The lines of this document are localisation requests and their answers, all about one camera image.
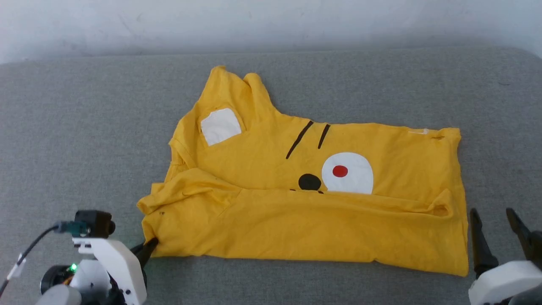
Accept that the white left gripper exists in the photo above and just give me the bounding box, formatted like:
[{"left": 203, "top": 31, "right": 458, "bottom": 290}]
[{"left": 70, "top": 236, "right": 160, "bottom": 305}]

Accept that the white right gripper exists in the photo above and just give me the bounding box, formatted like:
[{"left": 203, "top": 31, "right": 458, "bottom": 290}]
[{"left": 468, "top": 208, "right": 542, "bottom": 305}]

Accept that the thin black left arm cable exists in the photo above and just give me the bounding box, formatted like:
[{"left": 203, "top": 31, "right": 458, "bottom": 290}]
[{"left": 0, "top": 220, "right": 90, "bottom": 297}]

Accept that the yellow cartoon face t-shirt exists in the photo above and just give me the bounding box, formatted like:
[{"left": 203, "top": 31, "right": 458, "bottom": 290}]
[{"left": 136, "top": 65, "right": 470, "bottom": 277}]

